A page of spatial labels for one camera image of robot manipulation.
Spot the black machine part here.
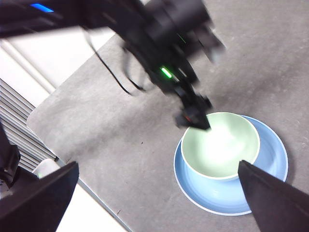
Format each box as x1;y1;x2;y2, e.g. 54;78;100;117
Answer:
0;123;39;196

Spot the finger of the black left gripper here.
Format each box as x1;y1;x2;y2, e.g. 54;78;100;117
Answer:
175;112;191;128
190;112;211;131

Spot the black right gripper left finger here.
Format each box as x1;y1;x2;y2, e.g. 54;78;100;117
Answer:
0;161;80;232

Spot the grey ribbed panel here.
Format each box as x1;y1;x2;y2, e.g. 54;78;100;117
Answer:
0;78;58;172

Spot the white rounded device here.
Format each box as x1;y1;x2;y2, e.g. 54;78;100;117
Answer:
32;158;61;180

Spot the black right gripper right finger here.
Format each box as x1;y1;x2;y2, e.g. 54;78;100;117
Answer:
238;159;309;232

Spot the green ribbed bowl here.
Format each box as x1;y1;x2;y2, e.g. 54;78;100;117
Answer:
180;111;261;182

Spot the black cable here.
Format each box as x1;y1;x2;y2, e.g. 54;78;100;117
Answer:
122;45;148;92
83;30;132;95

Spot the blue round plate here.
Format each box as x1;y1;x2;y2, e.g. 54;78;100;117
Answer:
173;115;289;216

